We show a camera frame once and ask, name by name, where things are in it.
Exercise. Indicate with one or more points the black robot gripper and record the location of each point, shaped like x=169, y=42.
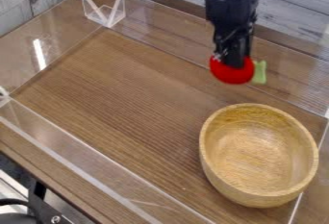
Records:
x=233, y=17

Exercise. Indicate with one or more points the red plush strawberry toy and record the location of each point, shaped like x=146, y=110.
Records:
x=253, y=72

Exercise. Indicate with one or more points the light wooden bowl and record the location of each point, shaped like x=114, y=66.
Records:
x=258, y=155

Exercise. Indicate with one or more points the black metal stand base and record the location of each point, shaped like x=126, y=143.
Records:
x=47, y=215

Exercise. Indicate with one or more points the clear acrylic corner bracket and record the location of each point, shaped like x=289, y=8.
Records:
x=105, y=15

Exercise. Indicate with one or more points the clear acrylic tray wall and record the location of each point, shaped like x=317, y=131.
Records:
x=103, y=107

